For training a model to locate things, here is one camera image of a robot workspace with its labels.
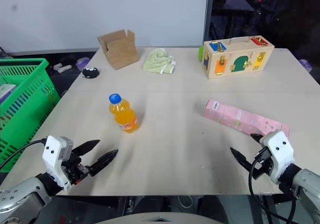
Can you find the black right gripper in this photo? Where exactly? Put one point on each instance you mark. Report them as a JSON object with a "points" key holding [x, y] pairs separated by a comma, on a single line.
{"points": [[263, 164]]}

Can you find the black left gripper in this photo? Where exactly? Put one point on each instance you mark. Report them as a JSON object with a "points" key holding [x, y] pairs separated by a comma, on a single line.
{"points": [[73, 167]]}

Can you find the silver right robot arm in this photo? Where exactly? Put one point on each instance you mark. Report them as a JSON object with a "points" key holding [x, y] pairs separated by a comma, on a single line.
{"points": [[306, 184]]}

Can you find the green plastic basket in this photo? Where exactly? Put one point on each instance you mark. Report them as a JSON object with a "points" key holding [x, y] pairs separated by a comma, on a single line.
{"points": [[27, 101]]}

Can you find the long pink carton box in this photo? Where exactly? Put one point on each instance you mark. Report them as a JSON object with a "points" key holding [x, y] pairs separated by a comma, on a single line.
{"points": [[240, 117]]}

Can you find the orange juice bottle blue cap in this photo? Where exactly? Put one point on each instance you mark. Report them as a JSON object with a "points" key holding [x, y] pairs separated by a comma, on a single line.
{"points": [[124, 116]]}

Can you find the black round toy white eyes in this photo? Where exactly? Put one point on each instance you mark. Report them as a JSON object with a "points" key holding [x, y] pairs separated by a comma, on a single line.
{"points": [[90, 73]]}

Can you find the small purple container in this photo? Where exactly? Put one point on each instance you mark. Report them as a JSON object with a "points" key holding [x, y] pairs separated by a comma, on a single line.
{"points": [[82, 63]]}

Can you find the white power strip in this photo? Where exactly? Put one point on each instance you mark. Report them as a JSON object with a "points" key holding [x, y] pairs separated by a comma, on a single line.
{"points": [[62, 68]]}

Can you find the purple plastic object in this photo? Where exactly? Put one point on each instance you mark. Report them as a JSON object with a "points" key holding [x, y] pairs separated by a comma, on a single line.
{"points": [[305, 65]]}

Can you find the open brown cardboard box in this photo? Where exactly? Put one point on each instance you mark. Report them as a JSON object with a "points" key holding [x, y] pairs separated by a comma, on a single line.
{"points": [[122, 52]]}

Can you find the small green plastic object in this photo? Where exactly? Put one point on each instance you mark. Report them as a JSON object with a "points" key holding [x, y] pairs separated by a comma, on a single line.
{"points": [[200, 53]]}

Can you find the white purple packet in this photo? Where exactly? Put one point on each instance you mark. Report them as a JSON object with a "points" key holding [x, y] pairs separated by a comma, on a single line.
{"points": [[6, 91]]}

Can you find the light green folded towel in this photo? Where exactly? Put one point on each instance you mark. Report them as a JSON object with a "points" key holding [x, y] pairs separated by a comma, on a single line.
{"points": [[157, 61]]}

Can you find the white partition board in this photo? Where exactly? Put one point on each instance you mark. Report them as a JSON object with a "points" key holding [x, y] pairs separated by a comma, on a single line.
{"points": [[100, 11]]}

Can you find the dark background table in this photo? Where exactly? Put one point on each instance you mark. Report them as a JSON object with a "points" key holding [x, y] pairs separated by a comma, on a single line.
{"points": [[237, 2]]}

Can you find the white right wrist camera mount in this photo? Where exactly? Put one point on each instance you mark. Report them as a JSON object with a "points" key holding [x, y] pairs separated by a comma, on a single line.
{"points": [[278, 151]]}

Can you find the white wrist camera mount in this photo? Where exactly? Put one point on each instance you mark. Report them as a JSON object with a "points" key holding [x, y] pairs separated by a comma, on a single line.
{"points": [[278, 151], [53, 156]]}

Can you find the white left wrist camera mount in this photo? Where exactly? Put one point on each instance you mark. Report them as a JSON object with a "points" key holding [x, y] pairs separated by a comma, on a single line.
{"points": [[53, 156]]}

